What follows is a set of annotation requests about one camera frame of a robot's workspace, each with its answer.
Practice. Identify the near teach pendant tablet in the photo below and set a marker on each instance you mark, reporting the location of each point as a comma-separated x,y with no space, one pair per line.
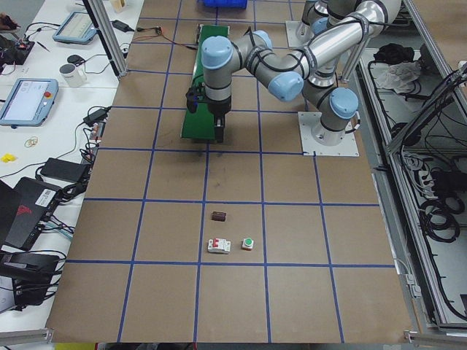
29,102

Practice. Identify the white mug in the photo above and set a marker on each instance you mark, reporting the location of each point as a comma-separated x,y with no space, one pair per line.
74,76

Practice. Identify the white crumpled cloth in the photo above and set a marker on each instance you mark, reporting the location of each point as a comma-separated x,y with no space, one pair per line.
399,77

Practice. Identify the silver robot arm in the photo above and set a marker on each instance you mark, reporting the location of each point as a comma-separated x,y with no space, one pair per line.
307,70
314,11

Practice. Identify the teach pendant tablet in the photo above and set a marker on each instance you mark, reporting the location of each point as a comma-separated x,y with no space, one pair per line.
77,28
29,102

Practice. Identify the black power adapter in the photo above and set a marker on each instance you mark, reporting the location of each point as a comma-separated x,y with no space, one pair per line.
65,170

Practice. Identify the white red circuit breaker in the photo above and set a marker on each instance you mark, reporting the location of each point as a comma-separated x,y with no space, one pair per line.
219,246

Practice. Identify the blue plastic bin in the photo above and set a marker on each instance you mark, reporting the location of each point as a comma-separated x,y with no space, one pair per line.
239,4

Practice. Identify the green push button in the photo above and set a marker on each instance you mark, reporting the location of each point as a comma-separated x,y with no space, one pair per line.
247,244

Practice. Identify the far teach pendant tablet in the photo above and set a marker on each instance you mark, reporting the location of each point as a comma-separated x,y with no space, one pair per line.
77,28

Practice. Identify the black small computer box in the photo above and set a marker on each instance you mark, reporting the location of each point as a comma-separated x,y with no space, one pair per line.
29,277

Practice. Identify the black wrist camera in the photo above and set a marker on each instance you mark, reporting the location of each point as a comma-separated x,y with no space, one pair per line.
195,95

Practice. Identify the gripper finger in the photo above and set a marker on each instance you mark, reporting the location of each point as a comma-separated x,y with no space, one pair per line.
219,129

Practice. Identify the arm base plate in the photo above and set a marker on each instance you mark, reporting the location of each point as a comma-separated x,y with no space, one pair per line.
318,141
298,33

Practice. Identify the yellow small object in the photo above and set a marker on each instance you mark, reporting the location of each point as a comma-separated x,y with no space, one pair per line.
6,158

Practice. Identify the aluminium frame post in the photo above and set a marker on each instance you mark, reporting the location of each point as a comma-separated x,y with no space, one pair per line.
101,22

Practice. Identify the brown cylindrical capacitor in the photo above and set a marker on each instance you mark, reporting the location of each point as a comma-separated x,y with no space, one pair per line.
218,216

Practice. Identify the green conveyor belt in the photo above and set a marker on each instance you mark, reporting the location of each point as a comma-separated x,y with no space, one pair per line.
201,124

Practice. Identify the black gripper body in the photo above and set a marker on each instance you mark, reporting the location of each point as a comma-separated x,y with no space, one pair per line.
219,107

